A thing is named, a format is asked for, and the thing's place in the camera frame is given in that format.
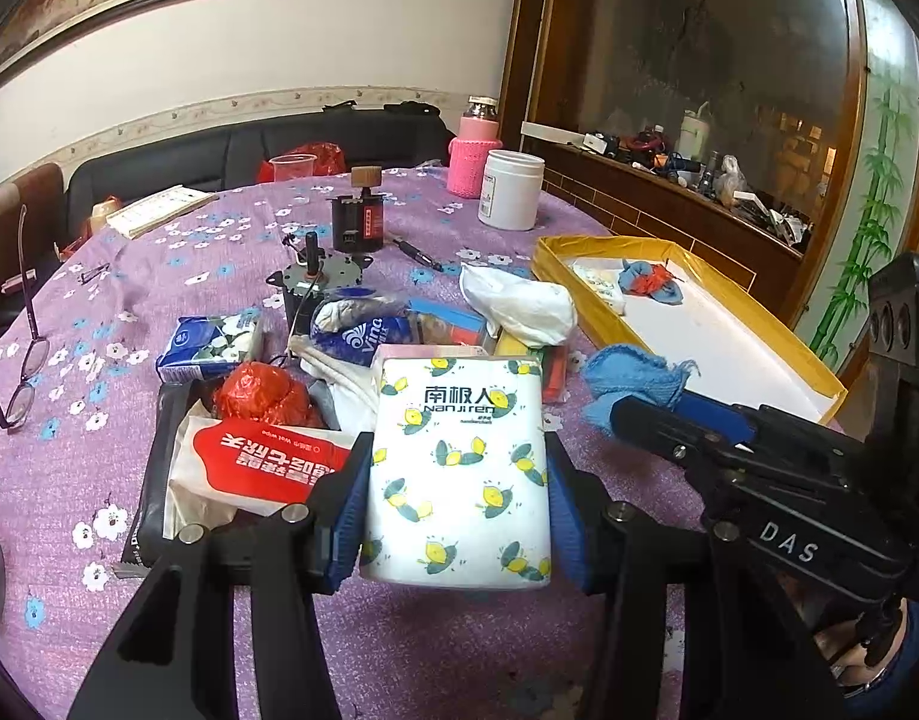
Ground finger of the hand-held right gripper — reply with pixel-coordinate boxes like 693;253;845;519
611;394;740;482
673;390;758;443

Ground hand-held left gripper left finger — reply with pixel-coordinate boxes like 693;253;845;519
65;431;376;720

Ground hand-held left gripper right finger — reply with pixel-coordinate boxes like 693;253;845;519
545;439;843;720

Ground yellow-rimmed white tray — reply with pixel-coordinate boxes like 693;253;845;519
532;234;848;427

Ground red white wet wipes pack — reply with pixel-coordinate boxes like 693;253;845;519
166;415;357;542

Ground lemon print tissue pack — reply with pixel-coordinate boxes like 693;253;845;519
358;349;554;590

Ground white plastic bag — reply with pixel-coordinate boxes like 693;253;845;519
459;262;578;350

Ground pink tissue pack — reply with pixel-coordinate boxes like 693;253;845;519
380;343;492;361

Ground blue white tissue packet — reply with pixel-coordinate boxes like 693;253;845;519
155;306;267;383

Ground person's right forearm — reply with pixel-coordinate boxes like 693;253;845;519
834;600;919;700

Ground multicoloured sponge stack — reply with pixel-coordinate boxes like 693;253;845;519
493;334;573;406

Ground red and blue cloth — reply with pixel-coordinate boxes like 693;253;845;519
617;259;687;306

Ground white printed tissue pack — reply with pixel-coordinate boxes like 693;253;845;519
570;261;627;314

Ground crumpled red plastic bag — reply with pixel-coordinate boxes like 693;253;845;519
212;361;327;430

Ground wooden partition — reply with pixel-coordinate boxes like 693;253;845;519
497;0;875;331

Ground blue printed plastic bag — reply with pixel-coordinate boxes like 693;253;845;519
310;297;417;368

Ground pile of small clutter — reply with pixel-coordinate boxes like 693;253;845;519
583;126;815;242

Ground grey geared motor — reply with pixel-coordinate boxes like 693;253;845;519
265;232;365;332

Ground white jar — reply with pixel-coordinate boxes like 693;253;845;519
477;150;545;232

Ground black pen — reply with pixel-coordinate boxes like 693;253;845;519
392;236;447;272

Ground white plastic bottle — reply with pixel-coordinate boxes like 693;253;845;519
680;100;713;163

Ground red and black device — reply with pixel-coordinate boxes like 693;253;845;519
328;165;390;254

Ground white flat box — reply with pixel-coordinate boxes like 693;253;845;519
106;186;221;240
520;121;590;145

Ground pink knitted bottle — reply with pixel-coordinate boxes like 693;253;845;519
448;96;500;200

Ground dark-framed eyeglasses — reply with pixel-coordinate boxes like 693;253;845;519
0;202;53;434

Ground clear plastic cup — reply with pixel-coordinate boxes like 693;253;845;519
268;154;319;185

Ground orange packet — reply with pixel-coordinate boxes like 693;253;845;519
91;195;125;238

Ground black sofa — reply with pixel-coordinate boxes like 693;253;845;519
65;111;461;220

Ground wooden chair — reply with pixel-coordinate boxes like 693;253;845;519
0;161;68;355

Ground white cloth with strap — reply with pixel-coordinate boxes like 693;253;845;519
289;336;380;437

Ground bamboo wall decal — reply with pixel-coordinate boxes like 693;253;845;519
810;86;919;370

